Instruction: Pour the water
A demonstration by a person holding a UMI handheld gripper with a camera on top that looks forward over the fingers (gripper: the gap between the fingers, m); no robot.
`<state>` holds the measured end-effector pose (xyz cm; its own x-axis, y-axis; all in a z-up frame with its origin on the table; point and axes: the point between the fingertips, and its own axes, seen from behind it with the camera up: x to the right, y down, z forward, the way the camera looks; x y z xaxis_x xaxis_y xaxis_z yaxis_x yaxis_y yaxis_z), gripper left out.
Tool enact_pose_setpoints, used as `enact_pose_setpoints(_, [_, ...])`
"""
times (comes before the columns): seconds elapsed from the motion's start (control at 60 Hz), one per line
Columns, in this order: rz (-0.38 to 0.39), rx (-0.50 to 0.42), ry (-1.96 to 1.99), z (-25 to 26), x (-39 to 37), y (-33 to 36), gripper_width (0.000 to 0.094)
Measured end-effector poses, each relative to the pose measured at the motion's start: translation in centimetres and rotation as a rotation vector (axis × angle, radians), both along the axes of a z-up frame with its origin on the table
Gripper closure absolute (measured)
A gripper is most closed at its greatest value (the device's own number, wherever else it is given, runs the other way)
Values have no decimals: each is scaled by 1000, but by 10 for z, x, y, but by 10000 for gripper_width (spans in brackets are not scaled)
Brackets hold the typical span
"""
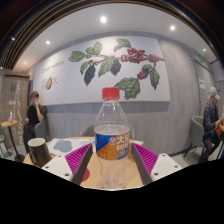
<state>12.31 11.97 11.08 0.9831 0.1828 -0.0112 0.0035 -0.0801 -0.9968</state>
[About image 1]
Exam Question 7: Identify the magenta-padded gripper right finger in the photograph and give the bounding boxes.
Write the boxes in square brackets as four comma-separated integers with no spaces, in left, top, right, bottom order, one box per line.
[130,142,184,186]

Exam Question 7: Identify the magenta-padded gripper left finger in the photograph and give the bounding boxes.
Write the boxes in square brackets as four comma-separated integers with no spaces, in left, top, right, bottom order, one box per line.
[41,143,94,187]

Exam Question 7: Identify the clear red-capped drink bottle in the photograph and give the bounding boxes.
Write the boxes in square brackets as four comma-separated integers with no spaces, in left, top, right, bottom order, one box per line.
[93,87,132,190]

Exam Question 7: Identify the white and grey printed sheet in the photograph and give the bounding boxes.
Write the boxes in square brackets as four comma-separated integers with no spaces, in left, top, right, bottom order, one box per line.
[46,138,98,157]

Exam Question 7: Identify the person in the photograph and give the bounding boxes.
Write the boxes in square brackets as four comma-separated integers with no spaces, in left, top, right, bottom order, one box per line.
[22,91,48,154]
[198,86,224,164]

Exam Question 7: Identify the small round wooden side table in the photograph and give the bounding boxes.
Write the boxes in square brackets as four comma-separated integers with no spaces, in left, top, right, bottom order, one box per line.
[0,119,26,163]

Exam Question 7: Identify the round ceiling lights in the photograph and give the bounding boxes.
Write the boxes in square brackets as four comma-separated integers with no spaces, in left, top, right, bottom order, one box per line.
[9,14,176,46]

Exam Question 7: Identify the coffee plant wall mural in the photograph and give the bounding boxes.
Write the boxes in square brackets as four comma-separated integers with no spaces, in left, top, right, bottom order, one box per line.
[32,35,171,107]

